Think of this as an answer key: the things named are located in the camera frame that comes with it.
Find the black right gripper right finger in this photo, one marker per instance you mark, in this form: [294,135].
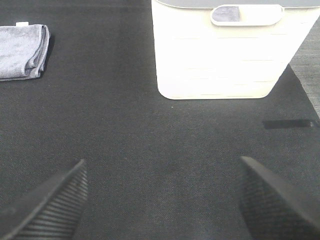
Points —
[274,209]

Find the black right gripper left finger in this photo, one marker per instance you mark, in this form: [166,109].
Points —
[51,211]

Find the grey towel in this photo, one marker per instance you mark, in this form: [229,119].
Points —
[23,51]
[226,14]

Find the white plastic basket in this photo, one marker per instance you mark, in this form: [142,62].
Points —
[197,57]

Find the grey towel inside white basket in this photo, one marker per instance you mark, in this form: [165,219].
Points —
[226,14]

